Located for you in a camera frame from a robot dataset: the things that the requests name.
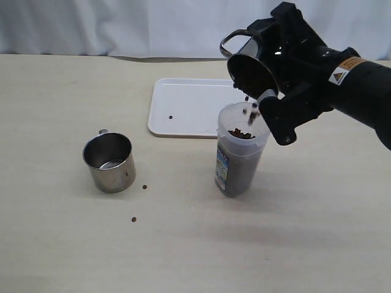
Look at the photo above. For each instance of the white plastic tray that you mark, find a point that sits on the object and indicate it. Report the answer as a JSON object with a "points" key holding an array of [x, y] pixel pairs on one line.
{"points": [[194, 104]]}

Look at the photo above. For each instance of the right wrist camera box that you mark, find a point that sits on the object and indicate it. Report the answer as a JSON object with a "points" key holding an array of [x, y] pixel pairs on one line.
{"points": [[283, 116]]}

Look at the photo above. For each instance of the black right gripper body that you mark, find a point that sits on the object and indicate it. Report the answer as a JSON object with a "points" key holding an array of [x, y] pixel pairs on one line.
{"points": [[290, 65]]}

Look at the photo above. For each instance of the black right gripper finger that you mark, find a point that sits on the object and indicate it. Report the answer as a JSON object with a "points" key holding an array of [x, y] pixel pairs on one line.
{"points": [[293, 28]]}

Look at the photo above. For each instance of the steel mug with pellets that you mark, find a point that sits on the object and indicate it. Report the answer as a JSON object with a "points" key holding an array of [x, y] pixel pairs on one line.
{"points": [[248, 67]]}

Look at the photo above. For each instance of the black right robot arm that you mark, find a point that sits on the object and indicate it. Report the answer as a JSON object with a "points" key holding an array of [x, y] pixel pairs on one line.
{"points": [[356, 87]]}

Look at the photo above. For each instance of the translucent plastic container with label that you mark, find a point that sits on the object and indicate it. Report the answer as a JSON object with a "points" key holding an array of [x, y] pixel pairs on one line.
{"points": [[242, 135]]}

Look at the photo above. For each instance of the white curtain backdrop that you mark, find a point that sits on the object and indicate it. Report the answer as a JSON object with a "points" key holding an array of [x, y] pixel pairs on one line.
{"points": [[178, 29]]}

